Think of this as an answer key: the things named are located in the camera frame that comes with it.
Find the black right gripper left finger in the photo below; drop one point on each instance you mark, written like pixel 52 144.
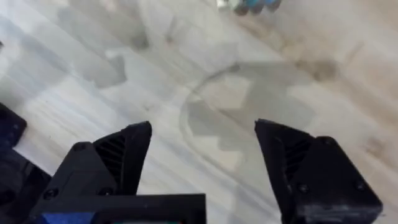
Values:
pixel 124 155

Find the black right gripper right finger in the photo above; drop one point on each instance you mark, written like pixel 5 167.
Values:
pixel 323 180

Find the blue and silver tool heap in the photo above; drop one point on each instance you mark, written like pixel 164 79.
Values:
pixel 252 5

